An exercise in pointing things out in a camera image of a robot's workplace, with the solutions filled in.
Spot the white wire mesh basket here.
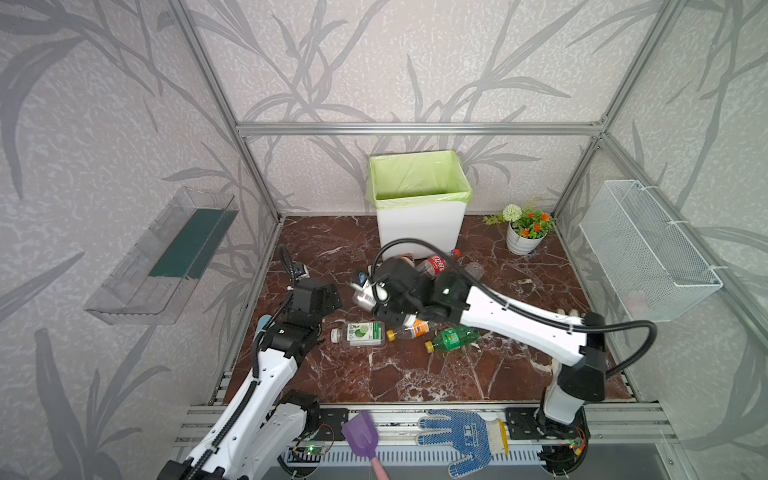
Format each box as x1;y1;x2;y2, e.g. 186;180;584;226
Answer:
580;180;723;322

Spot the green circuit board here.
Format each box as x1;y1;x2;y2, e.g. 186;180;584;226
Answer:
289;443;333;463

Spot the clear unlabelled plastic bottle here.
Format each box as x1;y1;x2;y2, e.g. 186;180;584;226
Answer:
464;262;485;280

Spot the white pot flower plant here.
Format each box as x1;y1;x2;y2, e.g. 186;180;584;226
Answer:
483;201;555;255

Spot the red label cola bottle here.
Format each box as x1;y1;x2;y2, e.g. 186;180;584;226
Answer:
416;255;448;278

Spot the cream rubber glove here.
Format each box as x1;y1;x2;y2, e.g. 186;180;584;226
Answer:
556;308;586;318

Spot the purple plastic scoop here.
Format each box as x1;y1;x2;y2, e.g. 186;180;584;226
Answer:
342;410;389;480

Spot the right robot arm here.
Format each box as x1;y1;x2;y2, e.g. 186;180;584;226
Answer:
352;238;658;425

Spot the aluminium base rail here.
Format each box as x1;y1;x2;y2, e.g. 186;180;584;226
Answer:
173;400;670;448

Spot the green bin liner bag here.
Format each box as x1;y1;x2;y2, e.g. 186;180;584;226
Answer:
366;150;473;210

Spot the teal plastic spatula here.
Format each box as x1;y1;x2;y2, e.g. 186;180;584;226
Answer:
254;314;272;337

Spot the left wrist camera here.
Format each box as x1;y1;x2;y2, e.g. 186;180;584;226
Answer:
292;263;310;281

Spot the green Sprite bottle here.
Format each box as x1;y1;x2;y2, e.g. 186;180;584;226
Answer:
425;325;480;353

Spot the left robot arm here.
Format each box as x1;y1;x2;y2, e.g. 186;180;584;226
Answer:
158;245;341;479

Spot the blue dotted work glove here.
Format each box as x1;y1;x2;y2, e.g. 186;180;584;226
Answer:
416;409;509;479

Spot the clear acrylic wall shelf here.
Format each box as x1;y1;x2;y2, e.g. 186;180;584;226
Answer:
84;187;239;326

